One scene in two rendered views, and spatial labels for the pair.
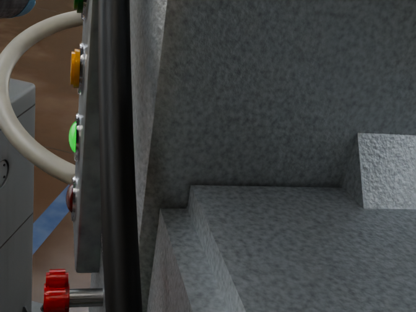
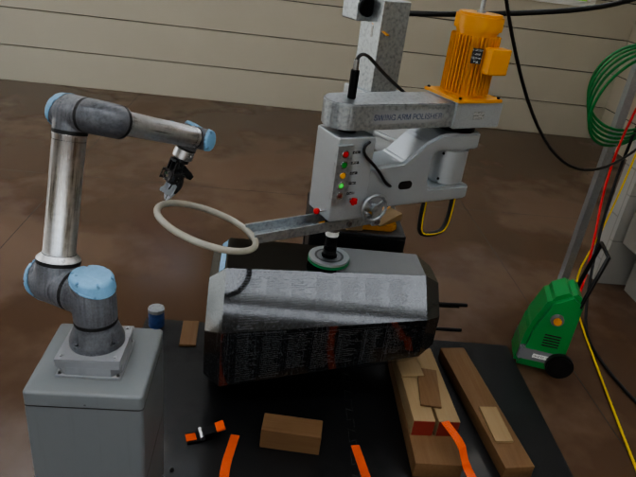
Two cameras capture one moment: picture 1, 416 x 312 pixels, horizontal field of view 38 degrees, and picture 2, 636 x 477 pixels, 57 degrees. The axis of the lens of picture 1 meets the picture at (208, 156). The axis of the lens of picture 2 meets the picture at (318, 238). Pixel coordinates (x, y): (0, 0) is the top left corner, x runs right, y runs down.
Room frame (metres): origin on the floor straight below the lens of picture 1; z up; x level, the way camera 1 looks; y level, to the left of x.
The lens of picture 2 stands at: (1.08, 2.54, 2.30)
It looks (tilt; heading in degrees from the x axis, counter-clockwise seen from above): 27 degrees down; 256
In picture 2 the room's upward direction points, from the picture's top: 7 degrees clockwise
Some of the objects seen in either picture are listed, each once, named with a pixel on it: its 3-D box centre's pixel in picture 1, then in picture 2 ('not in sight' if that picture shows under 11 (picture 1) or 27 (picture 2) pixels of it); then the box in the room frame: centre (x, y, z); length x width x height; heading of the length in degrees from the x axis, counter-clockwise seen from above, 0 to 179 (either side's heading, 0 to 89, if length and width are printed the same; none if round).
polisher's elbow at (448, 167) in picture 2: not in sight; (447, 162); (-0.28, -0.24, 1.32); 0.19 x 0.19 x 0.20
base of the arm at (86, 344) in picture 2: not in sight; (97, 328); (1.38, 0.73, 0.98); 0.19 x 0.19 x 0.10
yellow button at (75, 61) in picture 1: (78, 68); not in sight; (0.38, 0.09, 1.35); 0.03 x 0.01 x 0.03; 17
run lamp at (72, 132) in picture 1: (78, 137); not in sight; (0.38, 0.09, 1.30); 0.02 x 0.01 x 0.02; 17
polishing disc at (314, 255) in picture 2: not in sight; (328, 256); (0.35, -0.05, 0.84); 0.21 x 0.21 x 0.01
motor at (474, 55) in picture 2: not in sight; (473, 56); (-0.29, -0.22, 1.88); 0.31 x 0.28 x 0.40; 107
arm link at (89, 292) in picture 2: not in sight; (92, 294); (1.39, 0.71, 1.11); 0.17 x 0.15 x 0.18; 143
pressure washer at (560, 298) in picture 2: not in sight; (557, 304); (-1.22, -0.18, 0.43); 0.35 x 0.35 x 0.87; 66
